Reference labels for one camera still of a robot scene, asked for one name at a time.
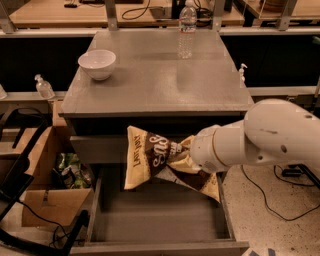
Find clear plastic water bottle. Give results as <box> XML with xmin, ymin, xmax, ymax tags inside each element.
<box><xmin>177</xmin><ymin>0</ymin><xmax>197</xmax><ymax>59</ymax></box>

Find wooden background desk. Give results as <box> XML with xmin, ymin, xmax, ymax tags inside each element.
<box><xmin>9</xmin><ymin>0</ymin><xmax>246</xmax><ymax>29</ymax></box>

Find small white pump bottle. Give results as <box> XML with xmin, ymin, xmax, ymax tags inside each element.
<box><xmin>238</xmin><ymin>63</ymin><xmax>248</xmax><ymax>83</ymax></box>

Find clear sanitizer pump bottle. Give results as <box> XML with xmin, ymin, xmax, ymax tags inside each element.
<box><xmin>35</xmin><ymin>74</ymin><xmax>55</xmax><ymax>99</ymax></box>

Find grey wooden drawer cabinet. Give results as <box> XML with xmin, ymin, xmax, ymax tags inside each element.
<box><xmin>58</xmin><ymin>29</ymin><xmax>258</xmax><ymax>256</ymax></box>

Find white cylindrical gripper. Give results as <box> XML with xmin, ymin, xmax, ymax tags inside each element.
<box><xmin>168</xmin><ymin>125</ymin><xmax>229</xmax><ymax>174</ymax></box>

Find open grey middle drawer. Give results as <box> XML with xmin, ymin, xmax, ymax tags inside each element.
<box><xmin>71</xmin><ymin>164</ymin><xmax>249</xmax><ymax>256</ymax></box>

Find white ceramic bowl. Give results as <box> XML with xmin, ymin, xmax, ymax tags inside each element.
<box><xmin>78</xmin><ymin>50</ymin><xmax>116</xmax><ymax>81</ymax></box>

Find brown sea salt chip bag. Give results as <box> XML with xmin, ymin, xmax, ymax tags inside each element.
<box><xmin>124</xmin><ymin>126</ymin><xmax>220</xmax><ymax>201</ymax></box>

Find black cable on desk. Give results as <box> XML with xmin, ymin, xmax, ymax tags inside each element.
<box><xmin>120</xmin><ymin>0</ymin><xmax>153</xmax><ymax>21</ymax></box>

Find black chair frame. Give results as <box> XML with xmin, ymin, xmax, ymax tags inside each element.
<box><xmin>0</xmin><ymin>107</ymin><xmax>89</xmax><ymax>256</ymax></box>

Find black floor cable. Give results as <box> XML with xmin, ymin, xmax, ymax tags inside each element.
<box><xmin>240</xmin><ymin>164</ymin><xmax>320</xmax><ymax>222</ymax></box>

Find green snack bags in box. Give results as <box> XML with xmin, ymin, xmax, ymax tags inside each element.
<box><xmin>52</xmin><ymin>153</ymin><xmax>92</xmax><ymax>189</ymax></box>

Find black tripod stand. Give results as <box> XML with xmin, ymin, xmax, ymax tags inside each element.
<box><xmin>282</xmin><ymin>164</ymin><xmax>320</xmax><ymax>189</ymax></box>

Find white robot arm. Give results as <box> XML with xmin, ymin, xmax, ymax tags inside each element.
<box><xmin>170</xmin><ymin>99</ymin><xmax>320</xmax><ymax>173</ymax></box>

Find open cardboard box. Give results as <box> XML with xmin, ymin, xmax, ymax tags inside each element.
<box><xmin>0</xmin><ymin>100</ymin><xmax>95</xmax><ymax>228</ymax></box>

